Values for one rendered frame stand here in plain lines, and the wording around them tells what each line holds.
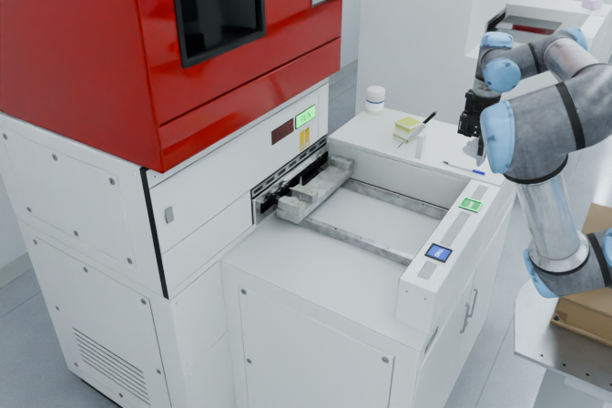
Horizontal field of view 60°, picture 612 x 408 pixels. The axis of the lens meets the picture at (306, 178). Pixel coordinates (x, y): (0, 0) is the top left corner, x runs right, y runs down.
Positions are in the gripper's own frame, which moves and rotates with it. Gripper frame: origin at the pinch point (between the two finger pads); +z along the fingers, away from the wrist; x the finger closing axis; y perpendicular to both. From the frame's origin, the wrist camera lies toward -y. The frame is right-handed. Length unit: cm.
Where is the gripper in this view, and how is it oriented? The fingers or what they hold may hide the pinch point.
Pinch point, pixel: (482, 162)
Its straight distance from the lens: 155.4
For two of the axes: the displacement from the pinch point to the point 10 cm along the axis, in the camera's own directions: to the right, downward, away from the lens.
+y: -8.4, -2.8, 4.6
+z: 0.0, 8.5, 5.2
